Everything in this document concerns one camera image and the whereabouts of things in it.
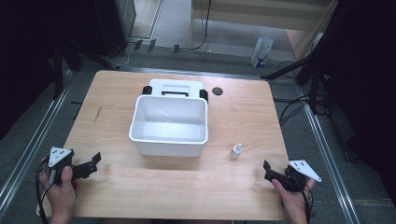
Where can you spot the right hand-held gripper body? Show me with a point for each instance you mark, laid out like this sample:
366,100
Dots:
297,179

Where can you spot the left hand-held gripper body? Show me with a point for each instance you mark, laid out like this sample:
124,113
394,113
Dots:
57,155

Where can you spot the small white dropper bottle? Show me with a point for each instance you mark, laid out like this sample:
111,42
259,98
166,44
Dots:
235,151

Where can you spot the white plastic storage box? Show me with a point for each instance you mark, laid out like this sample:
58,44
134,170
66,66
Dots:
168,146

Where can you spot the person's right hand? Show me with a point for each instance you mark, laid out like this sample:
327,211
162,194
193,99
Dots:
294,203

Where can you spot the person's left hand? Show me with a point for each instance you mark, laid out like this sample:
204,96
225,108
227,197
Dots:
62,196

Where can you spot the black metal stand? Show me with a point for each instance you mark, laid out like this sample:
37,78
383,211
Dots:
306,67
57,68

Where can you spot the black round table grommet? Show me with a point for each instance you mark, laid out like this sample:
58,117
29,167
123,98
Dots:
217,91

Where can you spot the white box lid black latches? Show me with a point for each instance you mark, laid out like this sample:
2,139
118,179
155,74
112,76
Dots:
174,84

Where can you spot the dark cabinet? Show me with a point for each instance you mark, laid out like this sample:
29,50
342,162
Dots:
115,25

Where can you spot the metal floor rail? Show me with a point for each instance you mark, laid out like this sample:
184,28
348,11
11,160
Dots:
330,158
28,152

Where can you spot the light wooden furniture frame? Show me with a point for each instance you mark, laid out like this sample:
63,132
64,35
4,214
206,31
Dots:
258,12

